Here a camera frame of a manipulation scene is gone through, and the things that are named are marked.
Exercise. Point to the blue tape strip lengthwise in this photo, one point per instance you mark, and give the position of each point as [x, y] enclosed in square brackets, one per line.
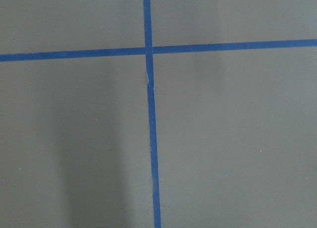
[152, 110]

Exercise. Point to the blue tape strip crosswise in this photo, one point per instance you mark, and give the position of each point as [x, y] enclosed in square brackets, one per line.
[159, 50]

